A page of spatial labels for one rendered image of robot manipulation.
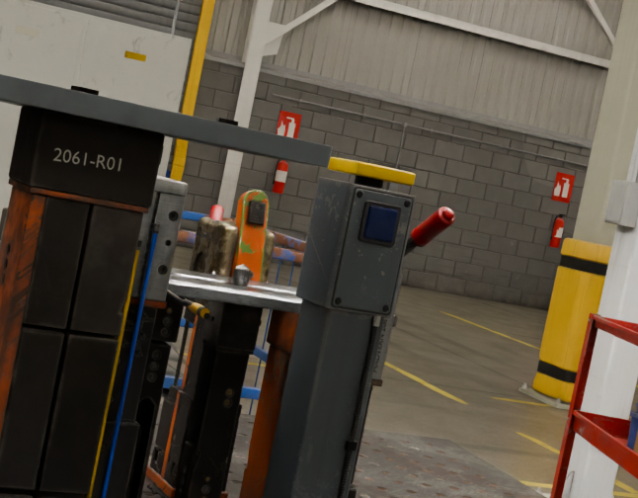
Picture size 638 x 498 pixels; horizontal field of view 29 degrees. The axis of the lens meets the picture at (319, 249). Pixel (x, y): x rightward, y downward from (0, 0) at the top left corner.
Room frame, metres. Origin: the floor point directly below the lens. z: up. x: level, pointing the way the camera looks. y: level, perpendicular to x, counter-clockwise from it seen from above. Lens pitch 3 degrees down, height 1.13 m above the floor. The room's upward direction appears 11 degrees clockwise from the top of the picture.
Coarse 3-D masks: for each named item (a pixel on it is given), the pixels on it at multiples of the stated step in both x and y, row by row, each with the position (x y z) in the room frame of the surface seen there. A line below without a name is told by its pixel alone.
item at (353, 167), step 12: (336, 168) 1.12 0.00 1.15; (348, 168) 1.10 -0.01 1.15; (360, 168) 1.08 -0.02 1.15; (372, 168) 1.09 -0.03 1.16; (384, 168) 1.09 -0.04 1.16; (360, 180) 1.11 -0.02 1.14; (372, 180) 1.11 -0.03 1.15; (384, 180) 1.10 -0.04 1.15; (396, 180) 1.10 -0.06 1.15; (408, 180) 1.10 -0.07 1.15
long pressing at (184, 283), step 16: (176, 272) 1.43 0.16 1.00; (192, 272) 1.47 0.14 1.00; (176, 288) 1.30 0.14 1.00; (192, 288) 1.31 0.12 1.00; (208, 288) 1.32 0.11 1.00; (224, 288) 1.33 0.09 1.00; (240, 288) 1.40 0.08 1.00; (256, 288) 1.46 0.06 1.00; (272, 288) 1.48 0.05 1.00; (288, 288) 1.53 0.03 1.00; (240, 304) 1.34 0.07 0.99; (256, 304) 1.35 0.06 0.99; (272, 304) 1.35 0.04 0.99; (288, 304) 1.36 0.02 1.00
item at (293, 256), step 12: (192, 216) 4.37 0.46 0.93; (204, 216) 4.39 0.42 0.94; (180, 240) 3.16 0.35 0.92; (192, 240) 3.17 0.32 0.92; (276, 240) 4.06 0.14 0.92; (288, 240) 3.95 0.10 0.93; (300, 240) 3.90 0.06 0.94; (276, 252) 3.26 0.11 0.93; (288, 252) 3.27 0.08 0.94; (300, 252) 3.29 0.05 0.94; (180, 324) 4.38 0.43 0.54; (192, 324) 4.40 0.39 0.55; (264, 360) 3.96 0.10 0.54; (168, 372) 3.52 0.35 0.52; (168, 384) 3.18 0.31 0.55; (180, 384) 3.19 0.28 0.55; (168, 396) 3.87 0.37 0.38; (252, 396) 3.27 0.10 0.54
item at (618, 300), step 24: (624, 192) 5.05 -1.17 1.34; (624, 216) 5.04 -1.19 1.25; (624, 240) 5.11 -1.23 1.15; (624, 264) 5.08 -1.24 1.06; (624, 288) 5.05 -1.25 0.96; (600, 312) 5.16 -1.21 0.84; (624, 312) 5.05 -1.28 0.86; (600, 336) 5.13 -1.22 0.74; (600, 360) 5.10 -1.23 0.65; (624, 360) 5.07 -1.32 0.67; (600, 384) 5.06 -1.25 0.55; (624, 384) 5.08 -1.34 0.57; (600, 408) 5.05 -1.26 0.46; (624, 408) 5.09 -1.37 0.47; (576, 456) 5.12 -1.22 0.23; (600, 456) 5.06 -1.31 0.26; (576, 480) 5.09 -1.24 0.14; (600, 480) 5.07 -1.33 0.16
